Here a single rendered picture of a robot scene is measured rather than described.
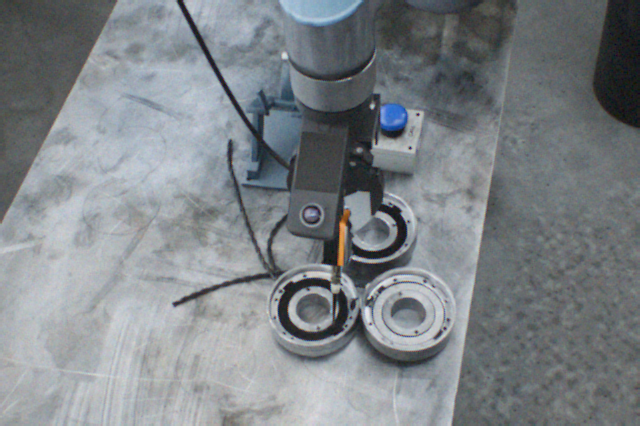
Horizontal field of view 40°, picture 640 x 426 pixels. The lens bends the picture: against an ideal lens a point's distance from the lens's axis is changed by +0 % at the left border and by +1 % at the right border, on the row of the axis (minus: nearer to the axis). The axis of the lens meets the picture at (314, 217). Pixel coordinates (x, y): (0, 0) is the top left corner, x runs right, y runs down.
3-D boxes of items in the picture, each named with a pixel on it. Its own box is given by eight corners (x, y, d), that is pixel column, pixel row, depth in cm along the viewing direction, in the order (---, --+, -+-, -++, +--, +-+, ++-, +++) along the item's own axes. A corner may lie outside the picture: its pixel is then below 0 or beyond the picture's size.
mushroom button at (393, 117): (404, 152, 112) (405, 126, 108) (373, 148, 113) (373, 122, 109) (410, 128, 114) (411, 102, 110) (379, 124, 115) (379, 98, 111)
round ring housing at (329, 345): (379, 320, 102) (378, 303, 98) (312, 380, 98) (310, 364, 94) (317, 265, 106) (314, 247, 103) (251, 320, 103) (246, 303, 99)
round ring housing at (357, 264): (371, 194, 112) (371, 174, 108) (434, 241, 107) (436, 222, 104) (312, 245, 108) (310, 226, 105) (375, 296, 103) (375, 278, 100)
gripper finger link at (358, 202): (387, 198, 96) (377, 144, 89) (379, 243, 93) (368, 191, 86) (359, 196, 97) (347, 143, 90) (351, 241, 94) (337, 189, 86)
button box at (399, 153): (414, 175, 113) (415, 151, 109) (360, 167, 114) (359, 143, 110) (424, 127, 117) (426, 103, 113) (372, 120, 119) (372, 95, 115)
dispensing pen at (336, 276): (316, 335, 96) (324, 191, 90) (323, 317, 100) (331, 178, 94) (336, 337, 96) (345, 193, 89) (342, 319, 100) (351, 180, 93)
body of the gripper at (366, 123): (384, 133, 90) (384, 47, 80) (371, 200, 85) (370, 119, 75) (310, 125, 91) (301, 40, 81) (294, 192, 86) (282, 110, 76)
